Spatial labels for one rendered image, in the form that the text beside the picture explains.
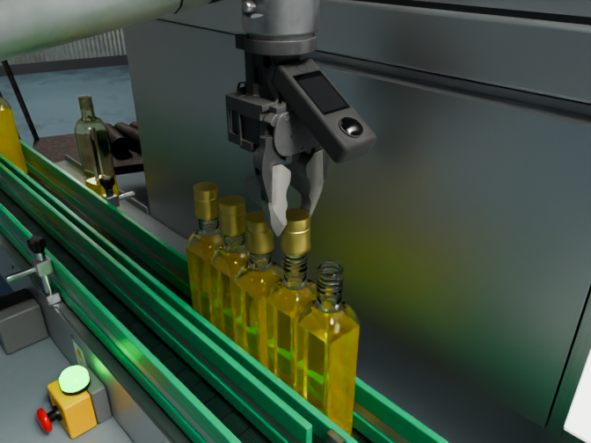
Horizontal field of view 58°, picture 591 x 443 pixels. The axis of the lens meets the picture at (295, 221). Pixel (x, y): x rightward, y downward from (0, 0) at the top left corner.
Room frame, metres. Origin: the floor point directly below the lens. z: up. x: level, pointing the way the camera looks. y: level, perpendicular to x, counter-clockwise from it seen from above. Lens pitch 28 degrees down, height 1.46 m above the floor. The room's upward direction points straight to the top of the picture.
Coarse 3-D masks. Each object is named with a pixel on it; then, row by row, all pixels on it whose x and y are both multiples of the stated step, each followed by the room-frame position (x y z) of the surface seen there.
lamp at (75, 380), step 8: (72, 368) 0.63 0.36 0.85; (80, 368) 0.63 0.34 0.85; (64, 376) 0.61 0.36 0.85; (72, 376) 0.61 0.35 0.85; (80, 376) 0.62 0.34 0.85; (88, 376) 0.63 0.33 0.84; (64, 384) 0.60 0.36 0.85; (72, 384) 0.60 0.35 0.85; (80, 384) 0.61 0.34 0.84; (88, 384) 0.62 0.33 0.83; (64, 392) 0.60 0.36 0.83; (72, 392) 0.60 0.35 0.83; (80, 392) 0.60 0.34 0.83
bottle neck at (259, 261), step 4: (268, 252) 0.56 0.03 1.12; (252, 256) 0.56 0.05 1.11; (256, 256) 0.55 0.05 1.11; (260, 256) 0.55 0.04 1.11; (264, 256) 0.55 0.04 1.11; (268, 256) 0.56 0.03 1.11; (252, 260) 0.56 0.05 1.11; (256, 260) 0.55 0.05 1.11; (260, 260) 0.55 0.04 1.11; (264, 260) 0.55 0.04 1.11; (268, 260) 0.56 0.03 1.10; (252, 264) 0.56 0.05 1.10; (256, 264) 0.55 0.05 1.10; (260, 264) 0.55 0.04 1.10; (264, 264) 0.55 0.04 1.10; (268, 264) 0.56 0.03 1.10; (256, 268) 0.55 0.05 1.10; (260, 268) 0.55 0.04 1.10; (264, 268) 0.55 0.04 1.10
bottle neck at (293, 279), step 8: (288, 256) 0.52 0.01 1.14; (296, 256) 0.51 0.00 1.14; (304, 256) 0.52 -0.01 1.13; (288, 264) 0.52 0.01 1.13; (296, 264) 0.51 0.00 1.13; (304, 264) 0.52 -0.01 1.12; (288, 272) 0.52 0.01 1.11; (296, 272) 0.51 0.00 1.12; (304, 272) 0.52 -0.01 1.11; (288, 280) 0.52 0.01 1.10; (296, 280) 0.51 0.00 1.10; (304, 280) 0.52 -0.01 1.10
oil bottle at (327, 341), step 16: (304, 320) 0.48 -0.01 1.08; (320, 320) 0.46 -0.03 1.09; (336, 320) 0.46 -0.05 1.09; (352, 320) 0.47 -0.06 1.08; (304, 336) 0.47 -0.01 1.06; (320, 336) 0.45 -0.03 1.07; (336, 336) 0.45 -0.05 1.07; (352, 336) 0.47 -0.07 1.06; (304, 352) 0.47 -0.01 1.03; (320, 352) 0.45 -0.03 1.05; (336, 352) 0.45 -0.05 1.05; (352, 352) 0.47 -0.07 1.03; (304, 368) 0.47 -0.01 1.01; (320, 368) 0.45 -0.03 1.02; (336, 368) 0.45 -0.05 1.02; (352, 368) 0.47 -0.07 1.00; (304, 384) 0.47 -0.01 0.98; (320, 384) 0.45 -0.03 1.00; (336, 384) 0.46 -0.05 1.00; (352, 384) 0.48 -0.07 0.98; (320, 400) 0.45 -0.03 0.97; (336, 400) 0.46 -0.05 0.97; (352, 400) 0.48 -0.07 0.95; (336, 416) 0.46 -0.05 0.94; (352, 416) 0.48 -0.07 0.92
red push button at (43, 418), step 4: (40, 408) 0.59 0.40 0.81; (36, 412) 0.59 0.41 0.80; (40, 412) 0.58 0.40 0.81; (44, 412) 0.58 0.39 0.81; (48, 412) 0.59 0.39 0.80; (52, 412) 0.59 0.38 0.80; (40, 416) 0.58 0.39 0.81; (44, 416) 0.58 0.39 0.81; (48, 416) 0.58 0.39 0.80; (52, 416) 0.59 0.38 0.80; (56, 416) 0.59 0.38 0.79; (40, 420) 0.57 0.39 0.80; (44, 420) 0.57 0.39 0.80; (48, 420) 0.57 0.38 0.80; (52, 420) 0.58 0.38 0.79; (40, 424) 0.57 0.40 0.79; (44, 424) 0.57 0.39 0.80; (48, 424) 0.57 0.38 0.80; (44, 428) 0.57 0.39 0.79; (48, 428) 0.57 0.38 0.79; (52, 428) 0.57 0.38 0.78
